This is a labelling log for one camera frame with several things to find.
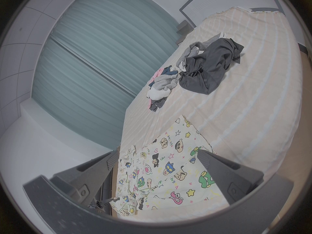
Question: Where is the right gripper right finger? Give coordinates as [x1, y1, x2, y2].
[197, 149, 264, 203]

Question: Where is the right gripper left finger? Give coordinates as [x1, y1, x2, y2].
[50, 150, 120, 207]

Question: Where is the white printed pyjama top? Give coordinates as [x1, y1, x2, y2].
[110, 115, 231, 217]

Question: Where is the bed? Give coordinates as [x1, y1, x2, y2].
[117, 0, 304, 219]

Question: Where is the pile of clothes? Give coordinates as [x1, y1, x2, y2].
[146, 67, 181, 112]

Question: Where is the black padded sofa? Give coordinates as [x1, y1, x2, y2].
[94, 168, 115, 204]

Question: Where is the blue-green curtain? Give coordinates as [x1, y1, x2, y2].
[32, 37, 137, 153]
[50, 0, 180, 97]

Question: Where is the black garment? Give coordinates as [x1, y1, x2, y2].
[179, 38, 245, 95]

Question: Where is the grey and white garment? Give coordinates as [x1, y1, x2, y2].
[176, 32, 228, 73]

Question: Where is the grey bedside table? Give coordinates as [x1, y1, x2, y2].
[176, 20, 193, 44]

